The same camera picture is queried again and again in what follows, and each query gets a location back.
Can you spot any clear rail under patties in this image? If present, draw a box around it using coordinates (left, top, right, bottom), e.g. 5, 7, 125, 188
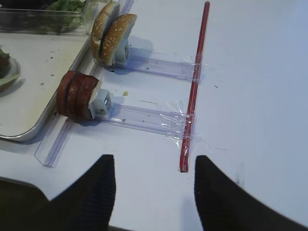
95, 103, 194, 139

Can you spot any dark meat patty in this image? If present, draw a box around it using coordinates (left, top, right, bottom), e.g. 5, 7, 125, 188
56, 70, 77, 116
66, 73, 98, 121

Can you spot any green lettuce leaf on tray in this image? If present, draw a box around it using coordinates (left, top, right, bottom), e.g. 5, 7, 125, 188
0, 49, 20, 92

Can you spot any rear dark meat patty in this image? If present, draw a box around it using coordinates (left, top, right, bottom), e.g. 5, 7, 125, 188
66, 73, 98, 121

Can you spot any sesame bun half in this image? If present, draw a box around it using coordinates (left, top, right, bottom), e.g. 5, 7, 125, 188
101, 13, 137, 66
90, 1, 120, 61

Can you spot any green lettuce in box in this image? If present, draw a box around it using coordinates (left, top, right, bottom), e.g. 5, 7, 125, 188
36, 0, 84, 34

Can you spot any front dark meat patty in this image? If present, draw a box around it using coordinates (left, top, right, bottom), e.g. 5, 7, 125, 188
56, 70, 77, 116

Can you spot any right sesame bun half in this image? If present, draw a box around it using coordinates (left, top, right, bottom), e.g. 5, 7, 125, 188
101, 13, 137, 66

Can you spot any white plastic pusher block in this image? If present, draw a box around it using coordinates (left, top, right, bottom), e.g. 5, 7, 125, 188
89, 79, 112, 119

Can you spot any clear rail right of tray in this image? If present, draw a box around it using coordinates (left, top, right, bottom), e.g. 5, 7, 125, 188
35, 1, 137, 167

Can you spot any clear rail under bun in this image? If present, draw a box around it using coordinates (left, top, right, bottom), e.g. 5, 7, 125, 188
112, 55, 200, 82

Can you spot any white block behind bun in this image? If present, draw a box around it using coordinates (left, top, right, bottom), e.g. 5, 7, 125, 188
113, 33, 130, 65

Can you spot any white metal tray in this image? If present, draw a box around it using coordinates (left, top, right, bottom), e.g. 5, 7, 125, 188
0, 0, 97, 142

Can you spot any left sesame bun half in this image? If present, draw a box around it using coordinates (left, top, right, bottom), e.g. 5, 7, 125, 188
90, 1, 120, 61

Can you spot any red straw strip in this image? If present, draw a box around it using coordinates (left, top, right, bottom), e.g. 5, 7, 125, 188
179, 1, 210, 173

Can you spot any clear plastic box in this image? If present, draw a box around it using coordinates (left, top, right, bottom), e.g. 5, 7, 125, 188
0, 0, 93, 36

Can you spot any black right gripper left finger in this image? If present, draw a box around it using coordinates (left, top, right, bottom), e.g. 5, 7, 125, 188
33, 155, 115, 231

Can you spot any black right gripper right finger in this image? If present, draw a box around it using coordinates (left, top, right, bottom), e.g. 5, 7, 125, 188
194, 155, 307, 231

